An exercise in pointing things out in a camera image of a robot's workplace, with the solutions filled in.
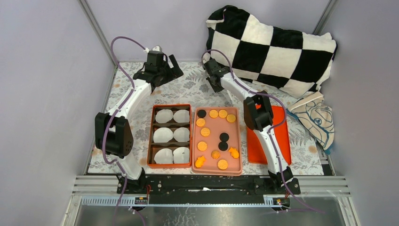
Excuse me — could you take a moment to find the orange cookie box with liners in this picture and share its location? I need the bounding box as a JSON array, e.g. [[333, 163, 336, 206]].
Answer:
[[147, 104, 192, 169]]

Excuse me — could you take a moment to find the orange fish cookie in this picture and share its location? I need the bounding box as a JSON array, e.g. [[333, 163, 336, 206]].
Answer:
[[194, 156, 206, 169], [228, 147, 239, 159]]

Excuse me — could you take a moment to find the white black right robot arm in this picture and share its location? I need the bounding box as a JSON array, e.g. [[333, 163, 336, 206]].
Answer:
[[203, 59, 294, 194]]

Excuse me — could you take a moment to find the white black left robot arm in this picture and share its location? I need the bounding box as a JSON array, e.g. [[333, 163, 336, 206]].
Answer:
[[95, 50, 184, 194]]

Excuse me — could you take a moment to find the yellow round biscuit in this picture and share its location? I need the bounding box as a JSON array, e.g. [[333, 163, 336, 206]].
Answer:
[[226, 114, 236, 123], [200, 127, 210, 137], [196, 118, 206, 127], [217, 159, 228, 170], [209, 109, 218, 118], [218, 109, 228, 118], [197, 141, 207, 152]]

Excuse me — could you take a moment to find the black sandwich cookie top left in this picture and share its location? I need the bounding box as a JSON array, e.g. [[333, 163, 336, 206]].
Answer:
[[197, 109, 207, 118]]

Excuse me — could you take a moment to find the black sandwich cookie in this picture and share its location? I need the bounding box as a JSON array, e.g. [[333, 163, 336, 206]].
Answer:
[[219, 133, 230, 142], [197, 109, 207, 118], [218, 141, 229, 151]]

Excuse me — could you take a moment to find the white paper liner top right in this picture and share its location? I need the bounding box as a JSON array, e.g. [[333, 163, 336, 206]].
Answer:
[[173, 110, 191, 123]]

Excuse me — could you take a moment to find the white paper liner top left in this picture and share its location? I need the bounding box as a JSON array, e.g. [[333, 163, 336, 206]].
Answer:
[[155, 109, 174, 123]]

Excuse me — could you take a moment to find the yellow round biscuit left upper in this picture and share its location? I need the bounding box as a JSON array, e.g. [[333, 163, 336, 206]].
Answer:
[[196, 118, 206, 127]]

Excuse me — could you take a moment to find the yellow round biscuit left middle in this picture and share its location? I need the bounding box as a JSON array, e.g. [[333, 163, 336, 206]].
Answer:
[[200, 127, 210, 137]]

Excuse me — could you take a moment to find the white paper liner middle right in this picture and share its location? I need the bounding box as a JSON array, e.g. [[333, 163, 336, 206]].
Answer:
[[173, 127, 190, 142]]

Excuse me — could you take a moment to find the black sandwich cookie upper centre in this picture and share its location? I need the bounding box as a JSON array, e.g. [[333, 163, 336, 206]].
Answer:
[[219, 133, 230, 142]]

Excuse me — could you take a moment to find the pink cookie tray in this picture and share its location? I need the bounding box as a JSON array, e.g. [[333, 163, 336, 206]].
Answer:
[[192, 107, 243, 176]]

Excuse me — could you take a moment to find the black sandwich cookie lower centre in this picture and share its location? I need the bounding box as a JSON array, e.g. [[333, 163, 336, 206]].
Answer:
[[218, 141, 229, 151]]

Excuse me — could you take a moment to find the yellow round biscuit left lower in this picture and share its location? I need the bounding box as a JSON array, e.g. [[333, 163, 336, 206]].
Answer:
[[197, 141, 207, 152]]

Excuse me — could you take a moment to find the swirl butter cookie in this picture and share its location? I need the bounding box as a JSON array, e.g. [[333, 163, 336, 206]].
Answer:
[[211, 150, 221, 159]]

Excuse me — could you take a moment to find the black white checkered pillow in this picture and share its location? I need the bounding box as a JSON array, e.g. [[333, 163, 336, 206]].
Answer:
[[205, 5, 337, 98]]

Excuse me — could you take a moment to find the orange box lid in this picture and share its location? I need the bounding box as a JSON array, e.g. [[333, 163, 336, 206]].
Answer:
[[246, 104, 292, 166]]

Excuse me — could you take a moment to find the yellow round biscuit bottom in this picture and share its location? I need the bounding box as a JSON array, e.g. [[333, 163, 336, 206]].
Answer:
[[217, 159, 228, 170]]

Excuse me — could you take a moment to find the beige blue printed cloth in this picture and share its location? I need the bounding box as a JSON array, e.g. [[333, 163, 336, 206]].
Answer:
[[287, 92, 335, 155]]

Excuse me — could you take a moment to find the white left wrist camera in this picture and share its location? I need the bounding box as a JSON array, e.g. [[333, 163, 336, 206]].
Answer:
[[144, 45, 162, 53]]

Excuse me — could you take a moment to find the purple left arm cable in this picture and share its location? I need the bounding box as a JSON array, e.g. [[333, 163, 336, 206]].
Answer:
[[101, 36, 157, 226]]

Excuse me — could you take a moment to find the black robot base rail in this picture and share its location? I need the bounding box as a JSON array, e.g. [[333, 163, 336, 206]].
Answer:
[[117, 174, 301, 204]]

